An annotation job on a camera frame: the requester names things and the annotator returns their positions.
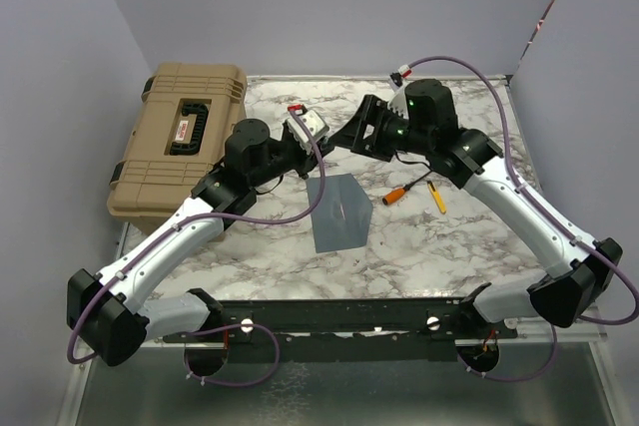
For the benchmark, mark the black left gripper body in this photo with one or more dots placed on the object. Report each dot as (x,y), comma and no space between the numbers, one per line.
(294,158)

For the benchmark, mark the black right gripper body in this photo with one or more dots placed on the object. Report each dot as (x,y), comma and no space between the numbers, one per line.
(396,132)

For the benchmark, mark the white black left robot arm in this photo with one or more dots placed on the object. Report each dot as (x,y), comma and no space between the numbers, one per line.
(112,311)

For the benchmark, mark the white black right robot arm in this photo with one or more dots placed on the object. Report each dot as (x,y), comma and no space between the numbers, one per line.
(420,119)

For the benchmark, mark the yellow utility knife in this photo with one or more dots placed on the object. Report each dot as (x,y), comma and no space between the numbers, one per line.
(437,197)

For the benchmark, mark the tan plastic tool case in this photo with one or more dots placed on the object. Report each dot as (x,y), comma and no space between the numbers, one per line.
(187,113)

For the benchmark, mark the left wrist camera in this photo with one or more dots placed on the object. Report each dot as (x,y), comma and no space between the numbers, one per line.
(306,125)

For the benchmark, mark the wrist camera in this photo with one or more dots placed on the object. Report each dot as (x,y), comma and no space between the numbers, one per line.
(398,82)
(306,125)

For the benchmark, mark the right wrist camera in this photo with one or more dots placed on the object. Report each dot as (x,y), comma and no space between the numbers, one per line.
(398,82)

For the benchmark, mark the orange handled screwdriver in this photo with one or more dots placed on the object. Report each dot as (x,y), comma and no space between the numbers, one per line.
(395,195)

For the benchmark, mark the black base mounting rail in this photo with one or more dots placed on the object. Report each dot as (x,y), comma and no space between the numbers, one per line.
(344,330)

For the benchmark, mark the aluminium extrusion rail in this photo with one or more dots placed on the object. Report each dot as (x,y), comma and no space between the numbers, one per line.
(538,330)

